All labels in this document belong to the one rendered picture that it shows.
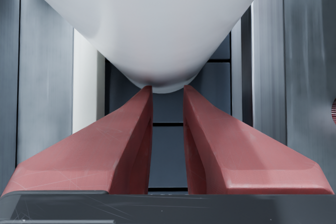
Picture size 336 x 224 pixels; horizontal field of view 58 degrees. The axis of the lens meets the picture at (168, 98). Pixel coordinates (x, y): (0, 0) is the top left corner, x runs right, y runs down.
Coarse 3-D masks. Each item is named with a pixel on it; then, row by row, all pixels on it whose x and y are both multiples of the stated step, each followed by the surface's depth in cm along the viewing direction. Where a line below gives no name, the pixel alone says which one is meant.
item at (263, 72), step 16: (256, 0) 10; (272, 0) 10; (256, 16) 10; (272, 16) 10; (256, 32) 10; (272, 32) 10; (256, 48) 10; (272, 48) 10; (256, 64) 10; (272, 64) 10; (256, 80) 10; (272, 80) 10; (256, 96) 10; (272, 96) 10; (256, 112) 10; (272, 112) 10; (256, 128) 10; (272, 128) 10
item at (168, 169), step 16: (224, 48) 18; (112, 64) 18; (208, 64) 18; (224, 64) 18; (112, 80) 18; (128, 80) 18; (208, 80) 18; (224, 80) 18; (112, 96) 18; (128, 96) 18; (160, 96) 18; (176, 96) 18; (208, 96) 18; (224, 96) 18; (160, 112) 18; (176, 112) 18; (160, 128) 18; (176, 128) 18; (160, 144) 18; (176, 144) 18; (160, 160) 18; (176, 160) 18; (160, 176) 18; (176, 176) 18; (160, 192) 18; (176, 192) 18
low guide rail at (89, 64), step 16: (80, 48) 15; (80, 64) 15; (96, 64) 15; (80, 80) 15; (96, 80) 15; (80, 96) 15; (96, 96) 15; (80, 112) 15; (96, 112) 15; (80, 128) 15
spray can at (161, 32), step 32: (64, 0) 4; (96, 0) 3; (128, 0) 3; (160, 0) 3; (192, 0) 4; (224, 0) 4; (96, 32) 5; (128, 32) 5; (160, 32) 5; (192, 32) 5; (224, 32) 7; (128, 64) 8; (160, 64) 8; (192, 64) 9
